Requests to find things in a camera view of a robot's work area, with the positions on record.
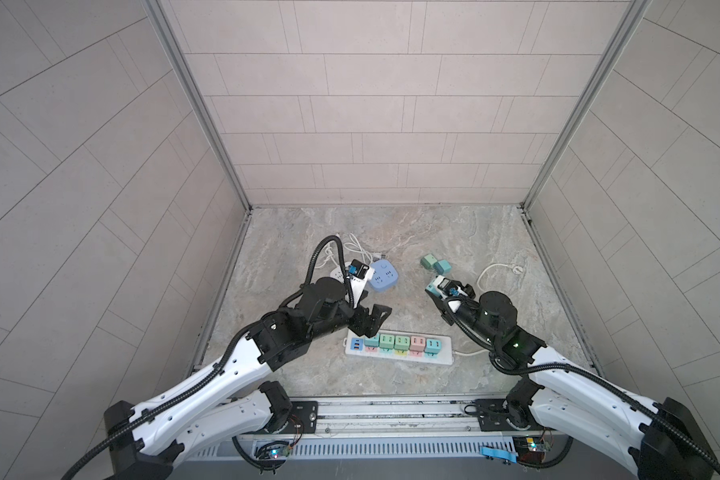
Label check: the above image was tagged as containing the power strip white cable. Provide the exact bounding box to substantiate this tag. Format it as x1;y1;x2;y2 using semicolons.
453;262;524;358

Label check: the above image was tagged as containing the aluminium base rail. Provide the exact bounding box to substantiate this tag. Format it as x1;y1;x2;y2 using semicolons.
182;396;569;468

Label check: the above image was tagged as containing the teal plug adapter small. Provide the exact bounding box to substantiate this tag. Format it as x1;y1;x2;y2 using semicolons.
424;338;442;357

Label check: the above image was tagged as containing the right circuit board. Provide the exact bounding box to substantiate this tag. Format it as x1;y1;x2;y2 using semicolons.
513;436;552;465

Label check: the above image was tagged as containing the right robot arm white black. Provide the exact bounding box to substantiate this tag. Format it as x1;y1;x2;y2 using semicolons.
426;278;720;479

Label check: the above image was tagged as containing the blue square power socket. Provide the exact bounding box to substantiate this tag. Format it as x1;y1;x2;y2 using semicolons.
368;258;399;292

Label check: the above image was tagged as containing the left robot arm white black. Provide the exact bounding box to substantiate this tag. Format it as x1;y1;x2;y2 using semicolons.
63;235;392;479

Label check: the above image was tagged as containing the pink plug adapter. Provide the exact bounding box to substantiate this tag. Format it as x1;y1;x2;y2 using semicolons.
409;335;426;353

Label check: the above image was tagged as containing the blue tape piece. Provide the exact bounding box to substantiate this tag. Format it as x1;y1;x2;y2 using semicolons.
480;446;517;464

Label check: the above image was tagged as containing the circuit board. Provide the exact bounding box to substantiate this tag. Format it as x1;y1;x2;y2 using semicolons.
513;436;552;465
254;440;294;469

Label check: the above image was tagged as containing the white long power strip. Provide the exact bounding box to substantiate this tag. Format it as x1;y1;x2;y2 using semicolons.
343;329;454;366

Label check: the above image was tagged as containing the left circuit board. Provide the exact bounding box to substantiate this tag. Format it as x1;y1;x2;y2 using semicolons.
254;440;294;469

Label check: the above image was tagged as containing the white socket cable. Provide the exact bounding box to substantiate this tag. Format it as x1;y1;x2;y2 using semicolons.
309;239;342;270

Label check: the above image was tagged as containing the blue socket cable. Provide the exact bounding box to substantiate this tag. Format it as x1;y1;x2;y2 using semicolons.
343;233;384;266

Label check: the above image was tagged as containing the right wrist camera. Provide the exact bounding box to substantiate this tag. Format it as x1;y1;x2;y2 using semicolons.
443;281;475;313

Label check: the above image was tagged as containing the white square power socket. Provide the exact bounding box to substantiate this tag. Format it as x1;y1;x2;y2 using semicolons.
330;263;350;283

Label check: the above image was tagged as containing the green plug adapter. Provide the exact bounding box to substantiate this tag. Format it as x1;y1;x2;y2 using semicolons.
394;335;410;355
420;254;438;270
379;334;396;353

